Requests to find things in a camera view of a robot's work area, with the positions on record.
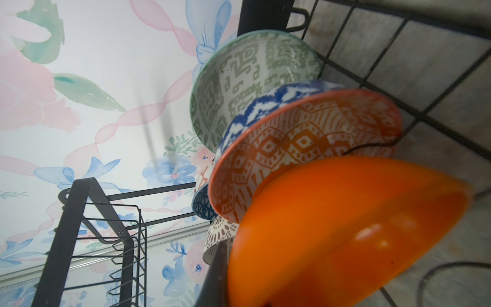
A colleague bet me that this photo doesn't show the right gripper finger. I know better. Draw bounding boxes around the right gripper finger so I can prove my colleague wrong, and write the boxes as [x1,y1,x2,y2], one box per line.
[194,241,229,307]

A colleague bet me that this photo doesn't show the brown white patterned bowl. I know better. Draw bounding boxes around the brown white patterned bowl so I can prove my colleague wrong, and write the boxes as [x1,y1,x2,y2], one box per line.
[203,216,239,265]

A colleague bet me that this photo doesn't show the dark blue patterned bowl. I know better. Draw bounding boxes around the dark blue patterned bowl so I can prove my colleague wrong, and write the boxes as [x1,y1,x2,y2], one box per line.
[191,162,217,221]

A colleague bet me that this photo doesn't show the orange bowl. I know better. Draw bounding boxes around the orange bowl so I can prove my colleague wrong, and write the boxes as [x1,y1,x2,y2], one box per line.
[227,156,474,306]

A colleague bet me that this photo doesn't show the red patterned bowl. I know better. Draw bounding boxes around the red patterned bowl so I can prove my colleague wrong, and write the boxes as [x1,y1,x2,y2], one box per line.
[208,80,403,223]

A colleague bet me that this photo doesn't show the green patterned bowl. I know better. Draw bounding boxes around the green patterned bowl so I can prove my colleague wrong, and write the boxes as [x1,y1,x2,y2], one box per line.
[190,29,321,152]

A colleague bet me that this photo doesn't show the black wire dish rack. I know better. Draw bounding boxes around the black wire dish rack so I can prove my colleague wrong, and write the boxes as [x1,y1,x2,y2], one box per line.
[32,1,490,306]

